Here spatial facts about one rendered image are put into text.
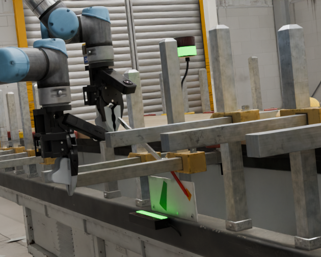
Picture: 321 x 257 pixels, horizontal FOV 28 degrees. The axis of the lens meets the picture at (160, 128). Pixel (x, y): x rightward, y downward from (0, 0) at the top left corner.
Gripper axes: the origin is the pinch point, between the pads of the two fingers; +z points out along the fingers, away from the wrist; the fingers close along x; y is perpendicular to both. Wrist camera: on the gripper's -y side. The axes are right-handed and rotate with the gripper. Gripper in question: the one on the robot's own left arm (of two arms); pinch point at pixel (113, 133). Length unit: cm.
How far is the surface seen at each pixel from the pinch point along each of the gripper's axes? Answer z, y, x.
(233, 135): -1, -66, 33
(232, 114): -3.4, -48.7, 9.5
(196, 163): 8.8, -28.9, -0.1
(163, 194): 17.5, -13.3, -3.6
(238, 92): 0, 538, -799
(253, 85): -9, 51, -144
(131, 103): -7.7, 2.1, -10.0
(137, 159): 8.6, -1.0, -6.9
